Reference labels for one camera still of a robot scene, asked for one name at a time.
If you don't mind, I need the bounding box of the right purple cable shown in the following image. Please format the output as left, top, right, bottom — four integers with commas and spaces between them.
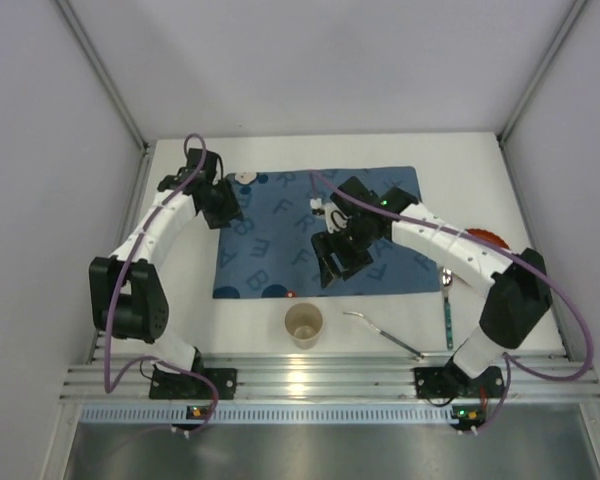
307, 168, 595, 435

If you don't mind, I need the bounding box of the right aluminium frame post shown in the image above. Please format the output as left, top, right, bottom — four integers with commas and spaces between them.
497, 0, 592, 144

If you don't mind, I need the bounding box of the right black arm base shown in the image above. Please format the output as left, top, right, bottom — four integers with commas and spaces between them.
413, 366, 505, 400

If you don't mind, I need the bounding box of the slotted grey cable duct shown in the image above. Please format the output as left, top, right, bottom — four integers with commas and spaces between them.
79, 404, 486, 424

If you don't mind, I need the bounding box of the left aluminium frame post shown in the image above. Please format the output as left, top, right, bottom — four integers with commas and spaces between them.
53, 0, 154, 151

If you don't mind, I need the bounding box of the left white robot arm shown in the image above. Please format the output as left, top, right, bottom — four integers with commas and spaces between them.
88, 146, 243, 371

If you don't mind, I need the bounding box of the aluminium mounting rail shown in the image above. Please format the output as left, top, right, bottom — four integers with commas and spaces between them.
60, 354, 600, 403

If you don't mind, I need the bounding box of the red plastic plate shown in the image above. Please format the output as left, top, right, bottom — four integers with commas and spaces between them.
467, 228, 510, 250

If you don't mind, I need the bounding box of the beige plastic cup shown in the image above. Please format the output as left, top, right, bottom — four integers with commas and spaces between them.
284, 302, 324, 350

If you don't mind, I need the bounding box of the blue letter-print cloth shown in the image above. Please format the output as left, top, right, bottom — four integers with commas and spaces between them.
212, 170, 440, 300

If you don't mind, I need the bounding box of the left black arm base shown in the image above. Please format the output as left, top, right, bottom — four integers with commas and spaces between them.
148, 368, 238, 400

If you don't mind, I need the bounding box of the metal spoon green handle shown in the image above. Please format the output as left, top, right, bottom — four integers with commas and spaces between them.
439, 268, 454, 351

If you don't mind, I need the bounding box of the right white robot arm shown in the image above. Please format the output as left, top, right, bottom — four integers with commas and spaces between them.
309, 176, 552, 384

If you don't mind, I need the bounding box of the aluminium frame post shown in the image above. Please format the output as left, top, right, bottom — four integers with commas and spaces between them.
497, 0, 592, 144
53, 0, 154, 151

